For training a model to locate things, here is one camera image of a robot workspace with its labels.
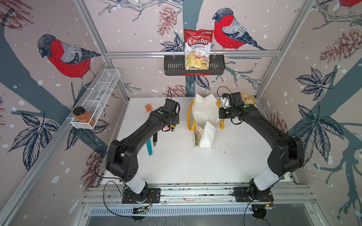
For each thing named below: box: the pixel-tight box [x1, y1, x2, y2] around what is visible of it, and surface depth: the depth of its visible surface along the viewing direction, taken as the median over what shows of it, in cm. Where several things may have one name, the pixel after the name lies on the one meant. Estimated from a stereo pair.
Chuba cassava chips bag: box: [183, 29, 214, 71], surface depth 87 cm
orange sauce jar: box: [72, 106, 96, 127], surface depth 63 cm
